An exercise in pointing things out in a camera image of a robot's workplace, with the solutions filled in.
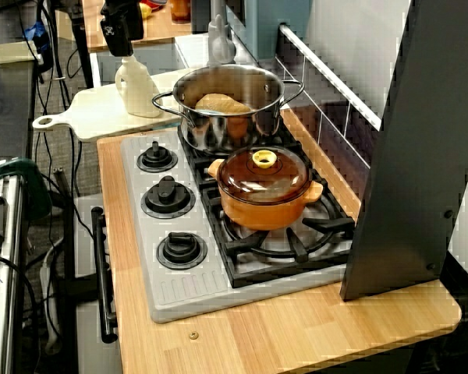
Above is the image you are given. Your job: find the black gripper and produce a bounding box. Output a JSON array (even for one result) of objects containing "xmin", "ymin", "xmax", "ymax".
[{"xmin": 100, "ymin": 0, "xmax": 146, "ymax": 58}]

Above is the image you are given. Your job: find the cream plastic detergent bottle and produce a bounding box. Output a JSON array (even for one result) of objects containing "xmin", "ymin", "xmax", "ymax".
[{"xmin": 115, "ymin": 54, "xmax": 163, "ymax": 118}]

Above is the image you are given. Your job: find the wooden side table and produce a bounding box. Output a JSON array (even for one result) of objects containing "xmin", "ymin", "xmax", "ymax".
[{"xmin": 72, "ymin": 0, "xmax": 194, "ymax": 89}]

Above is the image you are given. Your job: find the white toy sink unit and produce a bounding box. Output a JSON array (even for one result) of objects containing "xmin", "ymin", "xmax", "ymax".
[{"xmin": 90, "ymin": 30, "xmax": 266, "ymax": 86}]

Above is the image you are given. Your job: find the light wooden cutting board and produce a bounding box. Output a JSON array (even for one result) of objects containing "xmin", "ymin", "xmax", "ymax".
[{"xmin": 31, "ymin": 68, "xmax": 191, "ymax": 142}]

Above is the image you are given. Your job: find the tan toy bread loaf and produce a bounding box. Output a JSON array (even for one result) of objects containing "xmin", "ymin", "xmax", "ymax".
[{"xmin": 194, "ymin": 92, "xmax": 254, "ymax": 115}]

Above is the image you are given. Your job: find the cream flat box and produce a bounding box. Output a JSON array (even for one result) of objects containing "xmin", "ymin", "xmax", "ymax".
[{"xmin": 0, "ymin": 38, "xmax": 40, "ymax": 63}]

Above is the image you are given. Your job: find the black stove knob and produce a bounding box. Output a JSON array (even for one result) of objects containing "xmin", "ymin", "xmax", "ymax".
[
  {"xmin": 136, "ymin": 140, "xmax": 179, "ymax": 173},
  {"xmin": 140, "ymin": 175, "xmax": 197, "ymax": 219},
  {"xmin": 156, "ymin": 231, "xmax": 208, "ymax": 270}
]

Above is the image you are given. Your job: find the teal blue box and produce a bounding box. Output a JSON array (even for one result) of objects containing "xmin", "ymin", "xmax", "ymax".
[{"xmin": 233, "ymin": 0, "xmax": 311, "ymax": 60}]

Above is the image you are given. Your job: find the stainless steel pot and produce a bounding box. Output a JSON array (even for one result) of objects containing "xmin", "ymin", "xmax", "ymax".
[{"xmin": 151, "ymin": 64, "xmax": 305, "ymax": 155}]

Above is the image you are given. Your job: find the black burner grate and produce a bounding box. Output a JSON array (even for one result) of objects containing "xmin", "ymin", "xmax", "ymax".
[
  {"xmin": 199, "ymin": 177, "xmax": 356, "ymax": 289},
  {"xmin": 176, "ymin": 120, "xmax": 303, "ymax": 188}
]

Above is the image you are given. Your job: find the green clamp tool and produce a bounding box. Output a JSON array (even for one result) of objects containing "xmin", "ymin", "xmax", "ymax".
[{"xmin": 0, "ymin": 157, "xmax": 54, "ymax": 220}]

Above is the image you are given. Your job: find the brown lid with yellow knob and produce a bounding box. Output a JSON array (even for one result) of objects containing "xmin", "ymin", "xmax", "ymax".
[{"xmin": 216, "ymin": 147, "xmax": 312, "ymax": 204}]

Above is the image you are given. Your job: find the orange toy pot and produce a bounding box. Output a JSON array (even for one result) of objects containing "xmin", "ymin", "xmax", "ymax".
[{"xmin": 207, "ymin": 157, "xmax": 324, "ymax": 231}]

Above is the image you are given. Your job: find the grey stove top panel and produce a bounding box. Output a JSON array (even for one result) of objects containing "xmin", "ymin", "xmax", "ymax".
[{"xmin": 119, "ymin": 130, "xmax": 351, "ymax": 324}]

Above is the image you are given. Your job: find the dark grey hood side panel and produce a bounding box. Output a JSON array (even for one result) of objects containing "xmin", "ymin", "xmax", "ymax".
[{"xmin": 339, "ymin": 0, "xmax": 468, "ymax": 302}]

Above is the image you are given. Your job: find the black electronics box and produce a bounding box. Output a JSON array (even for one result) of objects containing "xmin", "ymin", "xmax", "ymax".
[{"xmin": 438, "ymin": 249, "xmax": 468, "ymax": 351}]

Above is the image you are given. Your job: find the black oven door handle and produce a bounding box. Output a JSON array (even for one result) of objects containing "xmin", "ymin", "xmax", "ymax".
[{"xmin": 90, "ymin": 206, "xmax": 119, "ymax": 344}]

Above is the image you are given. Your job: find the silver metal frame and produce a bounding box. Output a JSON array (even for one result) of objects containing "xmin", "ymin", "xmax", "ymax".
[{"xmin": 0, "ymin": 155, "xmax": 27, "ymax": 367}]

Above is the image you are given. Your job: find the black cable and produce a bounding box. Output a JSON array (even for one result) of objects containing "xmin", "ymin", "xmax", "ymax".
[{"xmin": 0, "ymin": 253, "xmax": 42, "ymax": 367}]

